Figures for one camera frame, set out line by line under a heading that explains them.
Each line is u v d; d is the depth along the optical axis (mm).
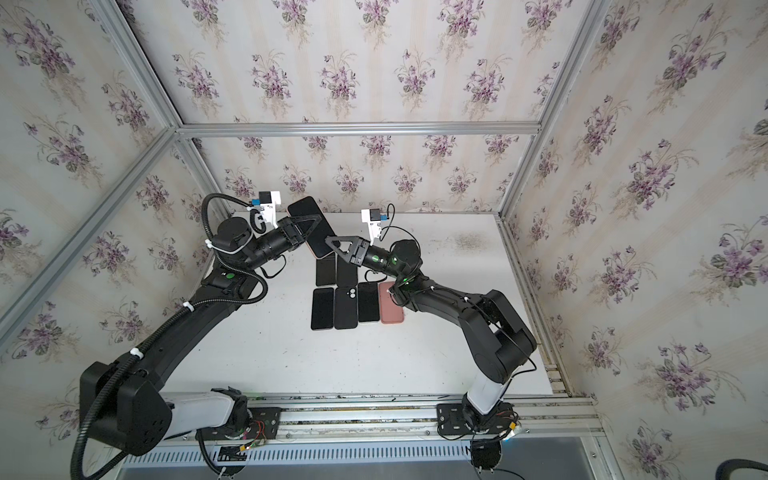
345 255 662
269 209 649
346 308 939
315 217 698
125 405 383
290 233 625
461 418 732
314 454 765
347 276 1010
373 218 691
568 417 762
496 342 465
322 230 698
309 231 675
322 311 928
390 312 933
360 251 653
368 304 957
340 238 697
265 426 721
